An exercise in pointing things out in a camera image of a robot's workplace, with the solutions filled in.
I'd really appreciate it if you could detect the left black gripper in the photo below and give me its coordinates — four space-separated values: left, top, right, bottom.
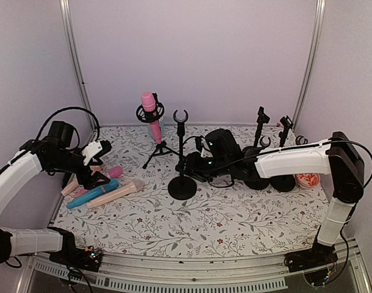
49 149 111 189

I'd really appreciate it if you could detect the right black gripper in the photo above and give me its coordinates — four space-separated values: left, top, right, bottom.
175 151 231 182

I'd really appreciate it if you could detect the beige microphone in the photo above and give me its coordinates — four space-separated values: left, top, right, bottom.
87 179 144 209
61 165 102 196

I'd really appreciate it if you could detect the blue microphone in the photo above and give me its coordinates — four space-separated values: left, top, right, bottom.
67 178 119 209

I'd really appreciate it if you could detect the black microphone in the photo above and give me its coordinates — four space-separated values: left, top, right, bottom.
62 173 71 188

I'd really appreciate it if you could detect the round stand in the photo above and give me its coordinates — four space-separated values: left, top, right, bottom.
279 116 293 147
168 110 197 201
243 106 271 153
270 136 308 192
243 136 271 190

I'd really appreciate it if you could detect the short pink microphone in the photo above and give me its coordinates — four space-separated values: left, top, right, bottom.
71 166 123 198

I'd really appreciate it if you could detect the black tripod shock-mount stand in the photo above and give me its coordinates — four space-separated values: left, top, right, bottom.
136 92 189 169

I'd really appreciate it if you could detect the tall pink microphone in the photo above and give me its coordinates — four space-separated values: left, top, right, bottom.
141 92 162 144

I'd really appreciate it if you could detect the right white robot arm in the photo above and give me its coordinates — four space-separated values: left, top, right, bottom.
175 128 365 266

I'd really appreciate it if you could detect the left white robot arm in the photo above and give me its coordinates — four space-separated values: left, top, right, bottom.
0 121 112 265

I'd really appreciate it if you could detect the floral table mat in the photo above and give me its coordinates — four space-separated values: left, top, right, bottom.
54 126 328 258

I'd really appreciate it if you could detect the orange patterned small bowl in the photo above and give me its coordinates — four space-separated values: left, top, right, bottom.
295 173 320 189

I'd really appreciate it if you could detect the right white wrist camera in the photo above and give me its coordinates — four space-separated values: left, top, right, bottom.
195 136 208 157

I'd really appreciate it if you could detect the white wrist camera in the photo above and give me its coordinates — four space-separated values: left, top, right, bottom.
195 136 208 157
81 140 112 165

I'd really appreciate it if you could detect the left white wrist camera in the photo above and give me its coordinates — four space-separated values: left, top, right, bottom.
81 140 112 165

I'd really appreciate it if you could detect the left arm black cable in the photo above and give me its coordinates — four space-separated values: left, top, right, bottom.
38 106 101 141

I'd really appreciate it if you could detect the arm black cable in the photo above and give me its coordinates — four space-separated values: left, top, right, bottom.
181 136 372 192
38 106 101 141

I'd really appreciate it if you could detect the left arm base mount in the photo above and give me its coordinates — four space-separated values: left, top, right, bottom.
49 227 103 272

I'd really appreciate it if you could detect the front aluminium rail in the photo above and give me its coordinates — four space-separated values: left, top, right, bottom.
16 237 372 292

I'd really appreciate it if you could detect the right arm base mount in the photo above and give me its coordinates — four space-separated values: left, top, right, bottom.
283 241 338 272

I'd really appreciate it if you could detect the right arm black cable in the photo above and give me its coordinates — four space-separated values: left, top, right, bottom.
181 136 372 192

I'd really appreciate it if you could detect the left aluminium frame post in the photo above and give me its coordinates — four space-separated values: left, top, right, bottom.
59 0 97 131

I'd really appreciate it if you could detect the aluminium frame post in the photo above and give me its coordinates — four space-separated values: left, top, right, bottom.
59 0 97 131
293 0 326 131

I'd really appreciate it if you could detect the right aluminium frame post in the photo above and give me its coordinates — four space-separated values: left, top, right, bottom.
293 0 326 131

